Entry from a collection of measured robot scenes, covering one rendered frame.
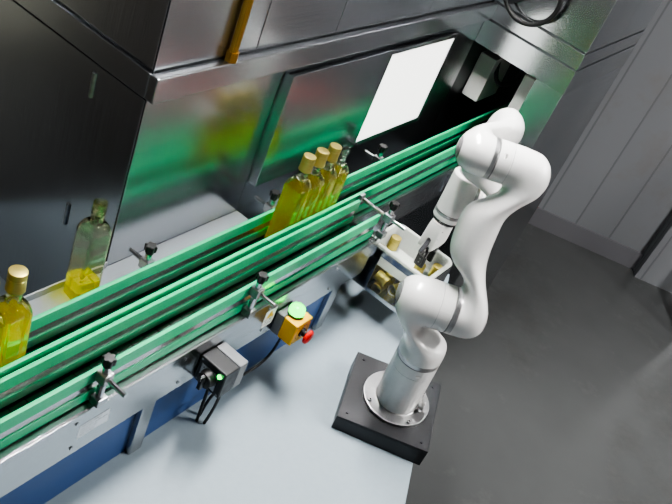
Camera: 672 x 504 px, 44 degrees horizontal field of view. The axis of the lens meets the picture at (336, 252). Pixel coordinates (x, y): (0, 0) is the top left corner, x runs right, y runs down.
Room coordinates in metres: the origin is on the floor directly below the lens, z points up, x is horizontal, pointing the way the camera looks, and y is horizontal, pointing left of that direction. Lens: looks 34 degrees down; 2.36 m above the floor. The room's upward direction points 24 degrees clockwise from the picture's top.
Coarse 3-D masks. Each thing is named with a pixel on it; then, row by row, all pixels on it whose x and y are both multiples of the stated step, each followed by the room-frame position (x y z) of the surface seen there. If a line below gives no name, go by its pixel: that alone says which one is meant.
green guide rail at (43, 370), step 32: (320, 224) 1.90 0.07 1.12; (256, 256) 1.65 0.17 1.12; (192, 288) 1.44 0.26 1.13; (224, 288) 1.56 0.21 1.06; (128, 320) 1.26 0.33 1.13; (160, 320) 1.36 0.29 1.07; (64, 352) 1.11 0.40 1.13; (96, 352) 1.19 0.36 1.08; (0, 384) 0.98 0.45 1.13; (32, 384) 1.05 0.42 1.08
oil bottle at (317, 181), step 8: (312, 176) 1.88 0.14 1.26; (320, 176) 1.90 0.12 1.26; (312, 184) 1.87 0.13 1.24; (320, 184) 1.89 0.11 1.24; (312, 192) 1.87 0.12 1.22; (320, 192) 1.91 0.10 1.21; (312, 200) 1.89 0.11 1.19; (304, 208) 1.87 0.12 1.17; (312, 208) 1.90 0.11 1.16; (304, 216) 1.88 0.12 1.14
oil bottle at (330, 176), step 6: (324, 168) 1.94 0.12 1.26; (324, 174) 1.93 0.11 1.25; (330, 174) 1.94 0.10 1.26; (336, 174) 1.96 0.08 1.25; (324, 180) 1.92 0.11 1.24; (330, 180) 1.94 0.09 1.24; (324, 186) 1.92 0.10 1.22; (330, 186) 1.95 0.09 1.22; (324, 192) 1.93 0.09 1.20; (330, 192) 1.96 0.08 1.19; (318, 198) 1.92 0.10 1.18; (324, 198) 1.94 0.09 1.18; (318, 204) 1.92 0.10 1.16; (324, 204) 1.96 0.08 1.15; (318, 210) 1.94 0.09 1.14
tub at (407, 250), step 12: (396, 228) 2.25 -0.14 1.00; (408, 228) 2.26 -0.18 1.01; (384, 240) 2.19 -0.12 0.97; (408, 240) 2.24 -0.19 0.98; (396, 252) 2.21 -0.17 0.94; (408, 252) 2.23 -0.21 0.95; (408, 264) 2.07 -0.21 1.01; (432, 264) 2.20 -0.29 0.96; (444, 264) 2.19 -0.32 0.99; (432, 276) 2.06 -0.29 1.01
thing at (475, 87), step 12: (480, 60) 3.07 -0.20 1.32; (492, 60) 3.06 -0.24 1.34; (504, 60) 3.13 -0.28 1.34; (480, 72) 3.07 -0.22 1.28; (492, 72) 3.07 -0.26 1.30; (504, 72) 3.20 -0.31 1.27; (468, 84) 3.07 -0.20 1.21; (480, 84) 3.06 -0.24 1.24; (492, 84) 3.13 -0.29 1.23; (528, 84) 2.97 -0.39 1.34; (468, 96) 3.07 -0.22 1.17; (480, 96) 3.07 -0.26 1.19; (516, 96) 2.98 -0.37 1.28; (516, 108) 2.97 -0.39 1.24
